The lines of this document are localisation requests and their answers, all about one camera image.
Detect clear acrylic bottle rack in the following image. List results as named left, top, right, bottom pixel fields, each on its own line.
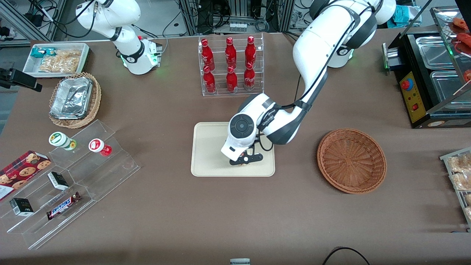
left=198, top=33, right=265, bottom=97

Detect wicker basket holding foil trays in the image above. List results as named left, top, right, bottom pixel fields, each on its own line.
left=48, top=72, right=102, bottom=129

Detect red cola bottle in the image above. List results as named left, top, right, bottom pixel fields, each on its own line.
left=201, top=38, right=215, bottom=71
left=245, top=36, right=256, bottom=68
left=243, top=62, right=256, bottom=91
left=225, top=37, right=237, bottom=70
left=226, top=66, right=238, bottom=93
left=203, top=66, right=217, bottom=94

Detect black food warmer appliance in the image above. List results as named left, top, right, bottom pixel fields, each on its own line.
left=382, top=5, right=471, bottom=129

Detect red sausages in warmer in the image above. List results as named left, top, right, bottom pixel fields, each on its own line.
left=452, top=17, right=471, bottom=46

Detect Snickers chocolate bar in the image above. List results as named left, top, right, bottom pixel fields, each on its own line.
left=46, top=192, right=82, bottom=221

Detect clear bag of rice crackers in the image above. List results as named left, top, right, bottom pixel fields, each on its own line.
left=63, top=49, right=82, bottom=73
left=38, top=55, right=56, bottom=73
left=52, top=54, right=69, bottom=73
left=447, top=154, right=471, bottom=174
left=450, top=173, right=471, bottom=192

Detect clear acrylic stepped shelf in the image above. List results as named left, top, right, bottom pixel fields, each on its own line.
left=0, top=119, right=141, bottom=251

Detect red tartan cookie box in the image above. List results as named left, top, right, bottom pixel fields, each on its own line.
left=0, top=150, right=52, bottom=202

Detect small black box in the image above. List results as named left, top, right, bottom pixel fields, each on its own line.
left=9, top=198, right=35, bottom=216
left=47, top=172, right=70, bottom=191

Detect empty brown wicker basket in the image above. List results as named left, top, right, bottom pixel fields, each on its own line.
left=317, top=128, right=387, bottom=195

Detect green-lid sunflower cup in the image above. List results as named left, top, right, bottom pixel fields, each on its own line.
left=49, top=132, right=78, bottom=152

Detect teal snack packet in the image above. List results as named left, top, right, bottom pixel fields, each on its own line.
left=30, top=47, right=56, bottom=59

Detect black cable on table edge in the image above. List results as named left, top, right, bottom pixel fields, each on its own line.
left=323, top=247, right=371, bottom=265

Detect teal plastic bag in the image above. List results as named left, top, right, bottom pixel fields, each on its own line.
left=392, top=4, right=422, bottom=28

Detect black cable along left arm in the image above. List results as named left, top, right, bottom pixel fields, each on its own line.
left=254, top=7, right=372, bottom=152

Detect stainless steel food pan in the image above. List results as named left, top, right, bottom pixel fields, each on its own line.
left=429, top=70, right=471, bottom=108
left=415, top=35, right=458, bottom=70

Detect stack of aluminium foil trays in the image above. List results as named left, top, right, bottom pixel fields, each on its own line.
left=50, top=77, right=93, bottom=120

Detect wire tray of snacks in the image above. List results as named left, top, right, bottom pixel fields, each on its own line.
left=439, top=147, right=471, bottom=228

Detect red-lid yogurt cup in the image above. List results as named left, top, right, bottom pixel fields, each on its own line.
left=89, top=138, right=113, bottom=157

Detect cream plastic tray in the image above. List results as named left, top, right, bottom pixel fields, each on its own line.
left=191, top=122, right=276, bottom=177

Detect white plastic snack bin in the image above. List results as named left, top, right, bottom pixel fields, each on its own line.
left=22, top=43, right=90, bottom=78

